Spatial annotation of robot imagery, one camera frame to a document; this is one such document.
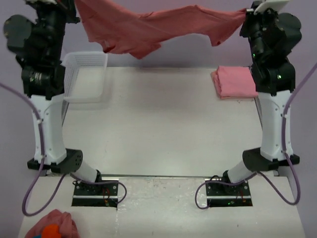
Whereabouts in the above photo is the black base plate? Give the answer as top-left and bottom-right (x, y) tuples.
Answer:
(71, 179), (118, 208)
(205, 182), (253, 208)

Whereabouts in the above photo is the red polo t shirt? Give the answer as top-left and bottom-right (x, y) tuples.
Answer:
(75, 0), (246, 60)

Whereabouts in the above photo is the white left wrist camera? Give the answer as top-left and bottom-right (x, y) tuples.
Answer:
(25, 0), (57, 4)

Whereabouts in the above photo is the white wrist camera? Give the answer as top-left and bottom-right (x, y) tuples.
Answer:
(246, 0), (290, 15)
(25, 0), (57, 4)

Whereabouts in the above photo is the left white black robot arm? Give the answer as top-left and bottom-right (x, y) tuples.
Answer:
(3, 0), (101, 183)

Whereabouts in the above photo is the orange blue toy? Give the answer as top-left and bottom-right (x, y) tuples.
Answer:
(41, 224), (62, 238)

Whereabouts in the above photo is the folded peach t shirt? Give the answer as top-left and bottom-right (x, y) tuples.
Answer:
(211, 70), (259, 100)

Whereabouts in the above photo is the crumpled red cloth pile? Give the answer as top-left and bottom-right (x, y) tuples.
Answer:
(24, 209), (81, 238)

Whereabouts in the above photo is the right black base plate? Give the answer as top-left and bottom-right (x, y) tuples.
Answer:
(205, 182), (253, 208)

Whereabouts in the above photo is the white plastic basket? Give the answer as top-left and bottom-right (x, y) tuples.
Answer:
(62, 51), (108, 104)

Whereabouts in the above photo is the folded pink t shirt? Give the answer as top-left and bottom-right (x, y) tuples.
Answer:
(214, 65), (259, 98)

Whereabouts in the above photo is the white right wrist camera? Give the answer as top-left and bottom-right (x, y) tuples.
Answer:
(246, 0), (290, 15)

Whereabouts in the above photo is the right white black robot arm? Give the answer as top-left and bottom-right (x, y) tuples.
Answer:
(223, 0), (302, 183)

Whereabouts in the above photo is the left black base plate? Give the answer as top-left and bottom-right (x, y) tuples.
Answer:
(71, 179), (118, 208)

